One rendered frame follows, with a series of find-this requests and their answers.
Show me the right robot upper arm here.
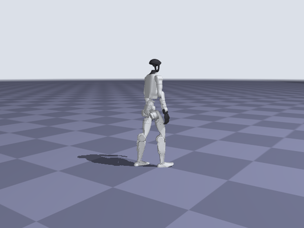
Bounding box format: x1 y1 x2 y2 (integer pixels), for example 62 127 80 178
155 75 163 98

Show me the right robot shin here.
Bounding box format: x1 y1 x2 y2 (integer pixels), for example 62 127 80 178
157 136 165 165

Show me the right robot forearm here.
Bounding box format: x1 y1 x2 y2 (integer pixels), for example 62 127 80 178
159 92 168 112

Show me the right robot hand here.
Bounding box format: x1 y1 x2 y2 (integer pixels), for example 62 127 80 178
162 109 170 124

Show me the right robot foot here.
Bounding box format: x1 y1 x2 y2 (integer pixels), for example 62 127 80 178
157 162 173 168

